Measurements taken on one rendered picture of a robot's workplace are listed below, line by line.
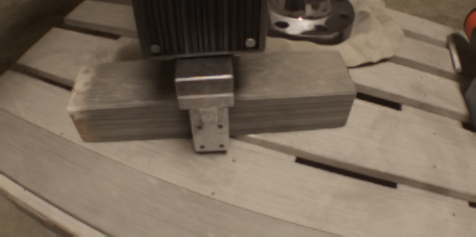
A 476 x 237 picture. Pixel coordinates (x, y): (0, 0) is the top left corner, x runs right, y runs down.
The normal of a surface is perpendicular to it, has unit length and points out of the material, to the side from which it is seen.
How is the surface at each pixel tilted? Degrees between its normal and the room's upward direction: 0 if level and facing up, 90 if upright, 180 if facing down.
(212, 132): 90
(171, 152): 0
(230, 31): 90
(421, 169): 0
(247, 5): 90
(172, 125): 90
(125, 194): 0
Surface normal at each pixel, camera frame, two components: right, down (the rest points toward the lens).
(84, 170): 0.00, -0.68
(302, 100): 0.08, 0.73
